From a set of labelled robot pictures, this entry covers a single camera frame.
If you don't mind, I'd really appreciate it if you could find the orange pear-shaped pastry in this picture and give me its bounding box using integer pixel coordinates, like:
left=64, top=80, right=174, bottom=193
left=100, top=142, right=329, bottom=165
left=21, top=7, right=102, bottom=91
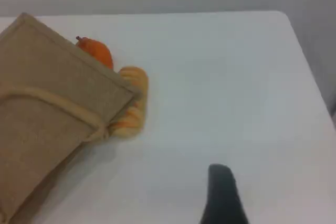
left=75, top=36, right=114, bottom=70

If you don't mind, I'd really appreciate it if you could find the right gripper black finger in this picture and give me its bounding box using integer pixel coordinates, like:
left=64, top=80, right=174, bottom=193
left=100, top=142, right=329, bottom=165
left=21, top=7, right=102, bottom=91
left=198, top=163, right=250, bottom=224

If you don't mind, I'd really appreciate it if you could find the striped long bread roll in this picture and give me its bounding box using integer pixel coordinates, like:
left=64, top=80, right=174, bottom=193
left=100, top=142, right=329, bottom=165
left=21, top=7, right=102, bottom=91
left=108, top=65, right=150, bottom=138

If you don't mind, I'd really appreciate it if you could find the brown jute tote bag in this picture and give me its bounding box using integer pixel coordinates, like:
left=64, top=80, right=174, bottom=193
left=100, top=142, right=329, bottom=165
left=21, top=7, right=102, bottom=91
left=0, top=12, right=143, bottom=224

